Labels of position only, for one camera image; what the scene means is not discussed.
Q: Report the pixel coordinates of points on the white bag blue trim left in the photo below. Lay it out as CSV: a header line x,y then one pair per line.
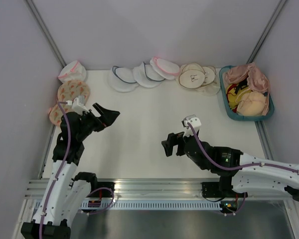
x,y
121,79

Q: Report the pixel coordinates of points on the aluminium mounting rail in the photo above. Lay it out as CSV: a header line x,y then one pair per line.
x,y
160,189

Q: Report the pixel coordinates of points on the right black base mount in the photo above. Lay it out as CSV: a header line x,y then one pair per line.
x,y
211,192

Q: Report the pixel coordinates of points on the white bag blue trim right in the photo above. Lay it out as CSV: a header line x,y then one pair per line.
x,y
146,76

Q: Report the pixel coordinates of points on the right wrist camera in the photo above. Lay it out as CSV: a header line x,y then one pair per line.
x,y
192,124

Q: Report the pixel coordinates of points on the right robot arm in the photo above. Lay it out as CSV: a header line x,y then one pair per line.
x,y
239,172

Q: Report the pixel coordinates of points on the floral patterned laundry bag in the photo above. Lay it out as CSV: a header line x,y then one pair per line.
x,y
68,91

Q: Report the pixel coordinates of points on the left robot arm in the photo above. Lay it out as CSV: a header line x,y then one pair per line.
x,y
65,192

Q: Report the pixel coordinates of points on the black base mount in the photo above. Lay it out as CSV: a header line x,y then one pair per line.
x,y
100,191
211,192

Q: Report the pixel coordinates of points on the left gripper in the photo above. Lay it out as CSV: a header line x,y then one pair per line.
x,y
107,118

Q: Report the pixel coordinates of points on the yellow bra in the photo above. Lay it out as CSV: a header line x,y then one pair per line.
x,y
234,93

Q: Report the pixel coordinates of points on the white slotted cable duct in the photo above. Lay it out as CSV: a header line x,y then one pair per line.
x,y
165,205

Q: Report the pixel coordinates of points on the teal plastic basket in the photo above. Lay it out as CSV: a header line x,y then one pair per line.
x,y
233,115

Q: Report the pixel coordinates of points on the pink satin bra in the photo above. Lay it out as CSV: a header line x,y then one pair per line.
x,y
256,80

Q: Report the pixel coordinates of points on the white bag pink trim back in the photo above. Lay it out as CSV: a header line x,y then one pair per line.
x,y
164,68

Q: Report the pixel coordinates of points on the white bag blue trim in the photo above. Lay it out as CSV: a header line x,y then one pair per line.
x,y
121,79
146,76

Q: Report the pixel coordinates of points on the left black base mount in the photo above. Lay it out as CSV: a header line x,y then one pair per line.
x,y
100,191

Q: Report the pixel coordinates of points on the beige laundry bag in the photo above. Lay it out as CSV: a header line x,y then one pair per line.
x,y
211,85
192,76

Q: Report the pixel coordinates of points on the peach padded bra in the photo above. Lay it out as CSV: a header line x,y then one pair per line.
x,y
252,104

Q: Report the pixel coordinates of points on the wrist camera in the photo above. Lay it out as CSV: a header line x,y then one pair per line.
x,y
192,124
78,105

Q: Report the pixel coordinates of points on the white mesh bag pink trim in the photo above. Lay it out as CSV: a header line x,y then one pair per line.
x,y
73,71

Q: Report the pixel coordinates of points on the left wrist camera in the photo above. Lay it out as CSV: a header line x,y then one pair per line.
x,y
78,105

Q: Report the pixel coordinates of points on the beige laundry bag rear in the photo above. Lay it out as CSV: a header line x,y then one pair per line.
x,y
211,85

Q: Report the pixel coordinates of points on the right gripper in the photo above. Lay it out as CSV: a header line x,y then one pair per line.
x,y
172,138

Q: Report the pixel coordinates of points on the beige laundry bag front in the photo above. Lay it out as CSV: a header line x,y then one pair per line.
x,y
192,76

